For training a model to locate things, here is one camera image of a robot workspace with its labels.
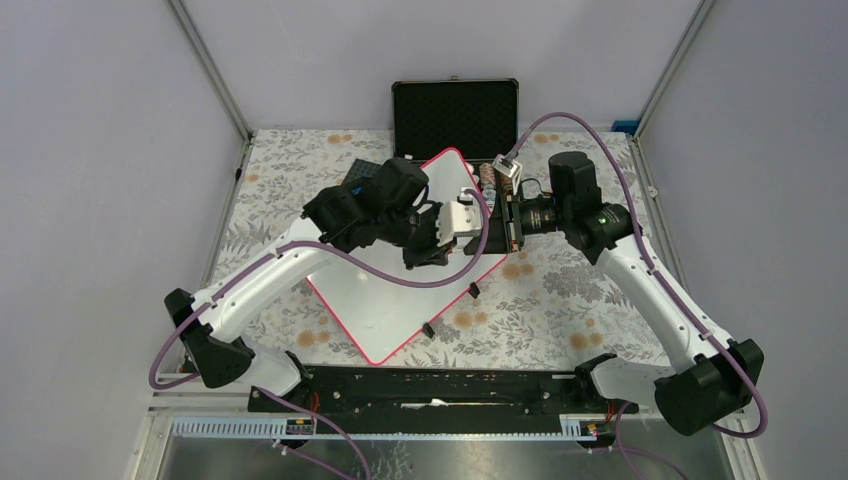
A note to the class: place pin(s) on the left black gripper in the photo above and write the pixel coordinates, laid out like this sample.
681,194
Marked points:
430,253

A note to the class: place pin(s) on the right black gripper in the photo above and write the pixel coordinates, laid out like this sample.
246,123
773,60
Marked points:
504,235

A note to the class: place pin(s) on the pink framed whiteboard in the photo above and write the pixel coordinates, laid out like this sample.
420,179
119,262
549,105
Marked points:
381,317

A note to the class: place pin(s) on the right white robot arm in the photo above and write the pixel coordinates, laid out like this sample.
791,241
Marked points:
711,374

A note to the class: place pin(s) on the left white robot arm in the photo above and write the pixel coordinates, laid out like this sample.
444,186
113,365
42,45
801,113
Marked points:
390,206

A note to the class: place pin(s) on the black whiteboard clip upper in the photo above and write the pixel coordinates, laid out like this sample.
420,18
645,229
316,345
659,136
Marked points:
474,290

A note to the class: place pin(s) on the black whiteboard clip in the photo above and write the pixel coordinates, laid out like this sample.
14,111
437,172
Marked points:
474,290
429,331

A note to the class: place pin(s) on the black whiteboard clip lower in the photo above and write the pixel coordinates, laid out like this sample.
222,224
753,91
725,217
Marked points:
429,331

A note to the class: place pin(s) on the dark grey lego baseplate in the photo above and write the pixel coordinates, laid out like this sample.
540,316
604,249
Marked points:
359,170

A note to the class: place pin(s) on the black poker chip case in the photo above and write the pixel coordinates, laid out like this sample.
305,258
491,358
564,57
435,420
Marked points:
479,118

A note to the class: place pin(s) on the blue box in corner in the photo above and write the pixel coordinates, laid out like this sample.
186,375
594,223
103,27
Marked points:
628,127

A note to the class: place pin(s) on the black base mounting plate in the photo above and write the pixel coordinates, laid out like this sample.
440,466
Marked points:
377,398

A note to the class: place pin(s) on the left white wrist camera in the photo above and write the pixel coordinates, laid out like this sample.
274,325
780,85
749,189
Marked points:
463,217

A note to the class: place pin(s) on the white slotted cable duct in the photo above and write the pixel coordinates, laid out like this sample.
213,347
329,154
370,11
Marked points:
560,428

